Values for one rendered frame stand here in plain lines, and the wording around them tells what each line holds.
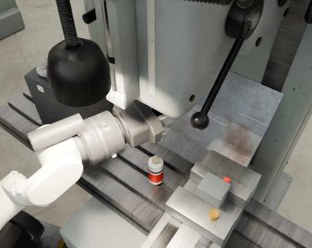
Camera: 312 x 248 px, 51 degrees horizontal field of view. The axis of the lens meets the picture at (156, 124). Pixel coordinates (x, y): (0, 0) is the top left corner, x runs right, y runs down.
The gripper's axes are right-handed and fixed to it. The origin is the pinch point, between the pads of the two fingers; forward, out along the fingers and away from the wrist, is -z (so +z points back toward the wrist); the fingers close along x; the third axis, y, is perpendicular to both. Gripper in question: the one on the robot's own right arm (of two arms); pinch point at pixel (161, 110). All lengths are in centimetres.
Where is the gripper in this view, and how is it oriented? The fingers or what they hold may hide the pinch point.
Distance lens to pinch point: 68.6
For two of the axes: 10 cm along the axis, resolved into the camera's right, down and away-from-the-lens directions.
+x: -5.2, -6.4, 5.7
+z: -8.5, 3.8, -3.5
